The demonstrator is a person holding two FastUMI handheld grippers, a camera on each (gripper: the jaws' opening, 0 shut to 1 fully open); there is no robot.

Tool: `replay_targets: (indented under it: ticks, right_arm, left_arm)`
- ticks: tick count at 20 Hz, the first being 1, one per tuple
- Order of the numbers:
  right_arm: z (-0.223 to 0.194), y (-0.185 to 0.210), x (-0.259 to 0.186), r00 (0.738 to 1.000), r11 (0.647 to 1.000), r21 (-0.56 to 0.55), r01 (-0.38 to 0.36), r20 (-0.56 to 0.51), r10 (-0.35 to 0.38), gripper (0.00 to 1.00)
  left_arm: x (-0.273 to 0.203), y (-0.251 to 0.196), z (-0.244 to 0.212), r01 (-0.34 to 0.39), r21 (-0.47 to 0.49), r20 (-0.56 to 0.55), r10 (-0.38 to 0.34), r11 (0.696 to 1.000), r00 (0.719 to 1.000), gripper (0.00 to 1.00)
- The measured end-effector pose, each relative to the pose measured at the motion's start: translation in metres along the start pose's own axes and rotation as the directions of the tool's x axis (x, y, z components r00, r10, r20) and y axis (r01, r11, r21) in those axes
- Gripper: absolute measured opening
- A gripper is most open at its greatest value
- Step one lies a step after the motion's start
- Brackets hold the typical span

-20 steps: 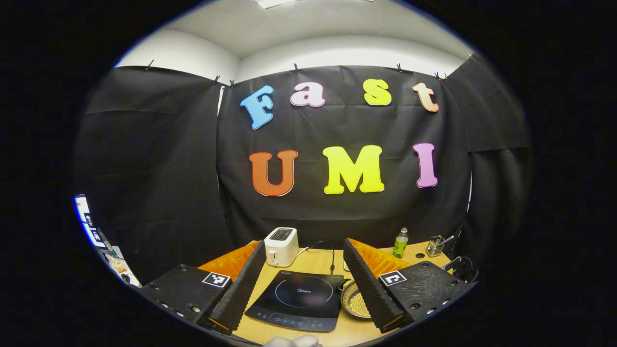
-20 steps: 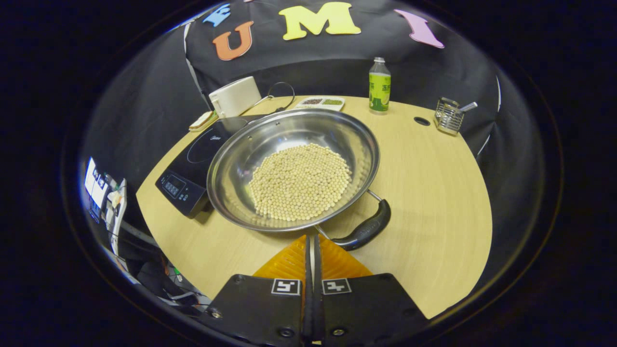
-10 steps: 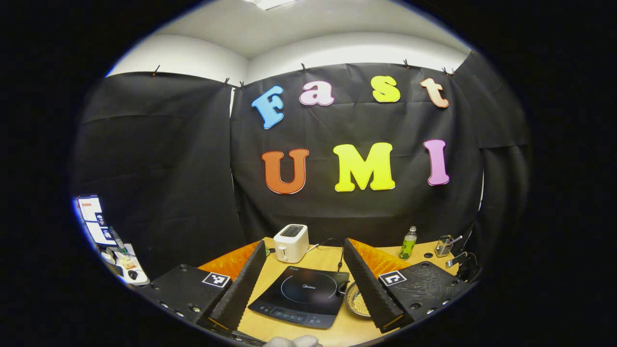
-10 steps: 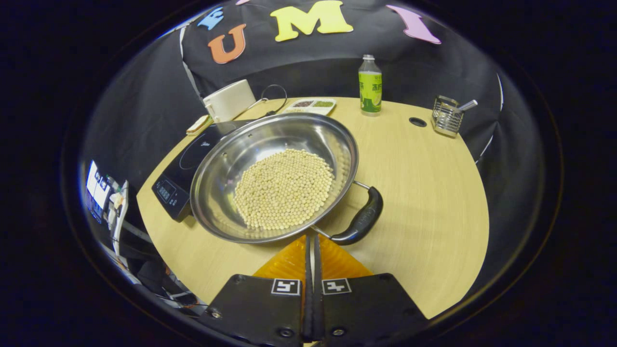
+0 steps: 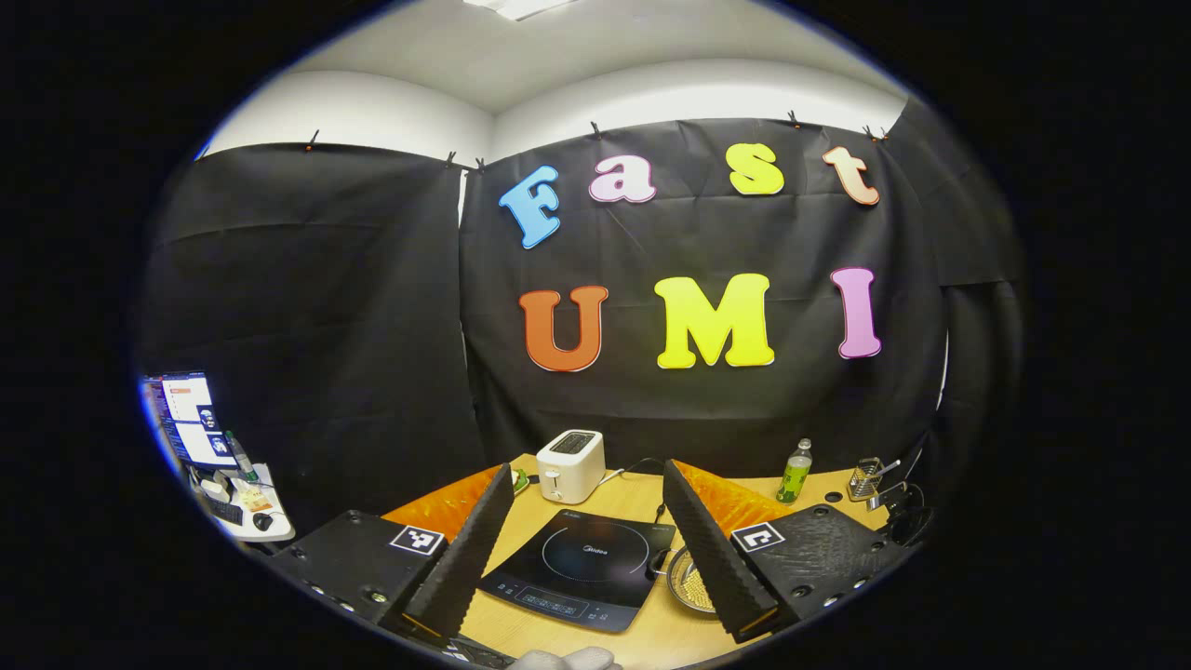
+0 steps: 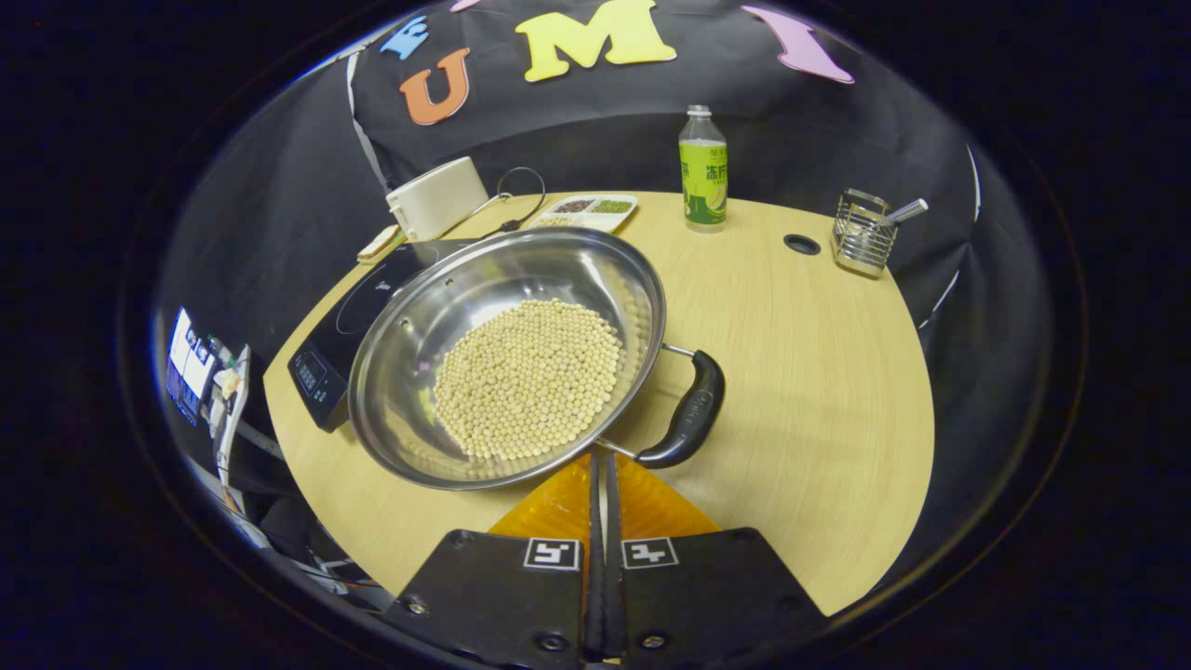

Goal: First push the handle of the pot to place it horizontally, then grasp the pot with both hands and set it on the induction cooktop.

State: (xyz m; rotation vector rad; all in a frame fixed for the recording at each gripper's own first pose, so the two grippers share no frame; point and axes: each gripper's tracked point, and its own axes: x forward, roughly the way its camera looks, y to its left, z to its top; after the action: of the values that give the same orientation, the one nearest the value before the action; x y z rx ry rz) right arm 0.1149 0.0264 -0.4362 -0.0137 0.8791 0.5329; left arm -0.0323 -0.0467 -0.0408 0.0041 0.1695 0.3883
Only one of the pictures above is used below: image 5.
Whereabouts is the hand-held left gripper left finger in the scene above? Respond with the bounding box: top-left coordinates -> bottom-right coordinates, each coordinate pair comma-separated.
265,463 -> 515,643

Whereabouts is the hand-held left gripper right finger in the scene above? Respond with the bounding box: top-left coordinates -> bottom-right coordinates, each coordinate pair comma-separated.
662,459 -> 917,645

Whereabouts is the green label drink bottle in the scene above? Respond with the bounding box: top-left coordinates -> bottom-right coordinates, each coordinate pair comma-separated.
777,438 -> 813,504

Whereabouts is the white side desk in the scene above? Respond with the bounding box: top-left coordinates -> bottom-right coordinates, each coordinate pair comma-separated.
189,461 -> 296,545

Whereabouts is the computer monitor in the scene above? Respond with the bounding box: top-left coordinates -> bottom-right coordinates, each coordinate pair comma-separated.
140,372 -> 239,468

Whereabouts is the white toaster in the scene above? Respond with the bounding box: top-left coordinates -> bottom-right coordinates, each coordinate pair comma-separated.
536,429 -> 606,504

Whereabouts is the steel pot with soybeans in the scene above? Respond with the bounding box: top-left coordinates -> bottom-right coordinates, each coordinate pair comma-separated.
651,544 -> 723,615

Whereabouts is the black induction cooktop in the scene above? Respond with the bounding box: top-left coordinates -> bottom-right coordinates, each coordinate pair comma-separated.
479,508 -> 677,634

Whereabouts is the wire mesh utensil holder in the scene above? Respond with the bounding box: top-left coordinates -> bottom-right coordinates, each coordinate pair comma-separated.
848,457 -> 902,503

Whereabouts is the black power cable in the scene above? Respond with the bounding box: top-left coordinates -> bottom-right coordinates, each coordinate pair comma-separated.
605,457 -> 667,524

